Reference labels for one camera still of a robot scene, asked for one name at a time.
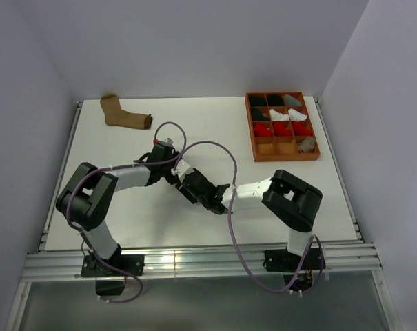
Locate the brown sock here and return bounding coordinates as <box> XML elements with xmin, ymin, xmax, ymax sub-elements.
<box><xmin>100</xmin><ymin>94</ymin><xmax>153</xmax><ymax>130</ymax></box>

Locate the tan sock with red cuff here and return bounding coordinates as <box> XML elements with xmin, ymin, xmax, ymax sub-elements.
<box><xmin>297</xmin><ymin>137</ymin><xmax>316</xmax><ymax>153</ymax></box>

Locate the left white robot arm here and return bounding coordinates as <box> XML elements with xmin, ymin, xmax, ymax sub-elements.
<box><xmin>56</xmin><ymin>139</ymin><xmax>179</xmax><ymax>275</ymax></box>

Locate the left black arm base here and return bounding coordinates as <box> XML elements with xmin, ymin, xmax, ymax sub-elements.
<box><xmin>80</xmin><ymin>254</ymin><xmax>145</xmax><ymax>299</ymax></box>

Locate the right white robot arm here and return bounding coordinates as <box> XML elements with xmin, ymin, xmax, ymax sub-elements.
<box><xmin>171</xmin><ymin>165</ymin><xmax>323</xmax><ymax>269</ymax></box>

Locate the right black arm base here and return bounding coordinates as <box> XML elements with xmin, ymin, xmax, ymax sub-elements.
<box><xmin>263</xmin><ymin>248</ymin><xmax>326</xmax><ymax>292</ymax></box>

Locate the red rolled sock left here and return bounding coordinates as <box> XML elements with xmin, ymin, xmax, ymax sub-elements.
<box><xmin>253</xmin><ymin>122</ymin><xmax>273</xmax><ymax>137</ymax></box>

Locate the red rolled sock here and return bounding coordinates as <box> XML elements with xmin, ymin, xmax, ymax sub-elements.
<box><xmin>292</xmin><ymin>121</ymin><xmax>313</xmax><ymax>137</ymax></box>
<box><xmin>272</xmin><ymin>121</ymin><xmax>292</xmax><ymax>137</ymax></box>
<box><xmin>253</xmin><ymin>122</ymin><xmax>273</xmax><ymax>137</ymax></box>

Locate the black rolled sock middle-left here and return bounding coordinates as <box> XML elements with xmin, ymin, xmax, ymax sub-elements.
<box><xmin>250</xmin><ymin>108</ymin><xmax>270</xmax><ymax>121</ymax></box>

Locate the red rolled sock middle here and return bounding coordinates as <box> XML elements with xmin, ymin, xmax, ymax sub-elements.
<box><xmin>272</xmin><ymin>121</ymin><xmax>292</xmax><ymax>137</ymax></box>

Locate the orange compartment organizer box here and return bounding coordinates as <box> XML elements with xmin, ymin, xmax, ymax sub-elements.
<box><xmin>245</xmin><ymin>91</ymin><xmax>321</xmax><ymax>162</ymax></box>

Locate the black rolled sock back-left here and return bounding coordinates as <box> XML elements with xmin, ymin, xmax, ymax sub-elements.
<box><xmin>248</xmin><ymin>95</ymin><xmax>267</xmax><ymax>107</ymax></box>

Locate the white rolled sock middle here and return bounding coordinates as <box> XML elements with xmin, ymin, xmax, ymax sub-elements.
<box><xmin>269</xmin><ymin>109</ymin><xmax>290</xmax><ymax>121</ymax></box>

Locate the white rolled sock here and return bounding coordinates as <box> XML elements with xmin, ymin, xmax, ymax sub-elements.
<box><xmin>269</xmin><ymin>109</ymin><xmax>290</xmax><ymax>121</ymax></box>
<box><xmin>288</xmin><ymin>108</ymin><xmax>308</xmax><ymax>121</ymax></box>

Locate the black rolled sock back-middle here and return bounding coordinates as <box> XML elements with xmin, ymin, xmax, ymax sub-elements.
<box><xmin>266</xmin><ymin>94</ymin><xmax>285</xmax><ymax>106</ymax></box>

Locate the red rolled sock right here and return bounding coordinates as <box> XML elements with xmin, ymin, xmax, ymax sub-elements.
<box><xmin>292</xmin><ymin>121</ymin><xmax>313</xmax><ymax>137</ymax></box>

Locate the white rolled sock right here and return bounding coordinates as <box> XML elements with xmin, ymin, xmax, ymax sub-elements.
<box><xmin>288</xmin><ymin>108</ymin><xmax>308</xmax><ymax>121</ymax></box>

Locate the grey rolled sock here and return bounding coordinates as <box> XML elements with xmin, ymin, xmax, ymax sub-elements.
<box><xmin>285</xmin><ymin>94</ymin><xmax>303</xmax><ymax>107</ymax></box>

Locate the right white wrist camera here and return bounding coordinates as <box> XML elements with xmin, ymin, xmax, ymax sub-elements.
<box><xmin>171</xmin><ymin>159</ymin><xmax>193</xmax><ymax>179</ymax></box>

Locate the aluminium frame rail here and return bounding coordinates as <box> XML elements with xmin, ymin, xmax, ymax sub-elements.
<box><xmin>20</xmin><ymin>242</ymin><xmax>383</xmax><ymax>283</ymax></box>

